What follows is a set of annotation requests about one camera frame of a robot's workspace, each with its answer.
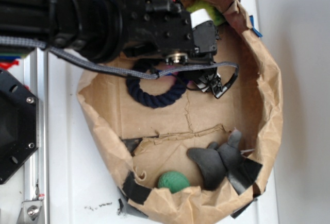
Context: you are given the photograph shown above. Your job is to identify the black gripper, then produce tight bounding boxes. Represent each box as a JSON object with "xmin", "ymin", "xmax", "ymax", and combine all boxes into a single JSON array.
[{"xmin": 123, "ymin": 0, "xmax": 217, "ymax": 64}]

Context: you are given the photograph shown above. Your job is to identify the dark blue twisted rope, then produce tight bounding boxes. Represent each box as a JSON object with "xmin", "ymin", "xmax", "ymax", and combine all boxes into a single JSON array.
[{"xmin": 126, "ymin": 61, "xmax": 187, "ymax": 110}]

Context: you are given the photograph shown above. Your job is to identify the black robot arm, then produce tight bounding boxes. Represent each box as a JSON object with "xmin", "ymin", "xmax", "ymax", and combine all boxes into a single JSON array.
[{"xmin": 1, "ymin": 0, "xmax": 218, "ymax": 64}]

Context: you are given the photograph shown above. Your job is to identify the green plush toy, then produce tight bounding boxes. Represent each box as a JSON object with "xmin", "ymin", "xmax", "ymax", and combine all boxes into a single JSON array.
[{"xmin": 186, "ymin": 0, "xmax": 226, "ymax": 28}]

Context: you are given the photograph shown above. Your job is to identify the brown paper-lined cardboard bin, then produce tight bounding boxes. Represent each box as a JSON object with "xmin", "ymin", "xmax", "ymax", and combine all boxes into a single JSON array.
[{"xmin": 77, "ymin": 0, "xmax": 283, "ymax": 223}]

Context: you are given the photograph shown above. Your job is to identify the grey plush toy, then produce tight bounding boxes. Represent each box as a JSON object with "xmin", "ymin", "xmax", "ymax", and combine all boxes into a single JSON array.
[{"xmin": 187, "ymin": 130, "xmax": 256, "ymax": 195}]

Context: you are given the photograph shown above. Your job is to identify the green textured ball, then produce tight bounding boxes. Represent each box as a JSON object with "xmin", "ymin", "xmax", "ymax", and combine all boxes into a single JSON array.
[{"xmin": 157, "ymin": 171, "xmax": 190, "ymax": 194}]

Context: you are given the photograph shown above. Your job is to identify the grey braided cable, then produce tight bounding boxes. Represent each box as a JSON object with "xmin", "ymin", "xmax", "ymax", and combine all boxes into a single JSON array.
[{"xmin": 0, "ymin": 35, "xmax": 240, "ymax": 98}]

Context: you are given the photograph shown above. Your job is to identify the aluminium extrusion rail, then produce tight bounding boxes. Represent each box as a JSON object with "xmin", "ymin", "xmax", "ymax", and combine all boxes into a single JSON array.
[{"xmin": 20, "ymin": 49, "xmax": 50, "ymax": 223}]

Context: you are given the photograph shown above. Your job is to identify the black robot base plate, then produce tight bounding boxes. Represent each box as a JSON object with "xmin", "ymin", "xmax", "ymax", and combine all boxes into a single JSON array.
[{"xmin": 1, "ymin": 69, "xmax": 38, "ymax": 185}]

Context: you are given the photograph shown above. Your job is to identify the metal corner bracket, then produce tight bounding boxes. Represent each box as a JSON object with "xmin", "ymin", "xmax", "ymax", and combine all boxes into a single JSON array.
[{"xmin": 16, "ymin": 200, "xmax": 45, "ymax": 224}]

